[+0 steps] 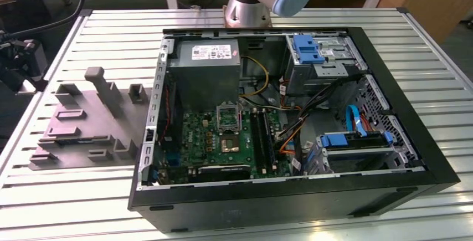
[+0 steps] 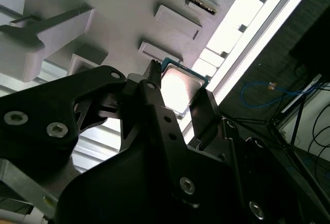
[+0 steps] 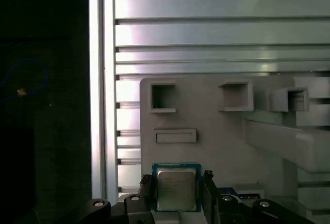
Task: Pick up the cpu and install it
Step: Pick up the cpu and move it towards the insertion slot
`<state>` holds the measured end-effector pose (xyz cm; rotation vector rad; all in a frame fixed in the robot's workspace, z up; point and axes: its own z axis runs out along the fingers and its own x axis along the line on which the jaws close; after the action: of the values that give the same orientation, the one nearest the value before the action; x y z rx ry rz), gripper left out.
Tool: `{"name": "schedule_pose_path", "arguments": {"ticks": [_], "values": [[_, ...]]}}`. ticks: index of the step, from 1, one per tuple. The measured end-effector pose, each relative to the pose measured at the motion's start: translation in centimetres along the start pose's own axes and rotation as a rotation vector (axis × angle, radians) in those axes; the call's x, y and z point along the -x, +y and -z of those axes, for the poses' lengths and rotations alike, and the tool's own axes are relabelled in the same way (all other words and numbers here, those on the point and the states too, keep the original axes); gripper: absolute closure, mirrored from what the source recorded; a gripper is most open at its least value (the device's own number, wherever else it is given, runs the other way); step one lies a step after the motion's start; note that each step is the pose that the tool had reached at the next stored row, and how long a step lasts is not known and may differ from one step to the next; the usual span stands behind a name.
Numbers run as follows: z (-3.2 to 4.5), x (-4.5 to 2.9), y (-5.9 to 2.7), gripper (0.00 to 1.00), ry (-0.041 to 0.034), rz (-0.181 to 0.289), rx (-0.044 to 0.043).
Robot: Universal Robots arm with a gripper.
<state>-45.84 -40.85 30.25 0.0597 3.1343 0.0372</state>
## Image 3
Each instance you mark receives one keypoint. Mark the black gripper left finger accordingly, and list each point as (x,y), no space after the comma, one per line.
(148,190)

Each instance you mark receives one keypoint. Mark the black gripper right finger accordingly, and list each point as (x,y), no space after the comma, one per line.
(211,198)

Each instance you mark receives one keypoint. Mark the silver CPU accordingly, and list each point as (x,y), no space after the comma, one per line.
(176,188)

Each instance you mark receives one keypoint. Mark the grey parts rack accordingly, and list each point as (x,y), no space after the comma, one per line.
(206,131)

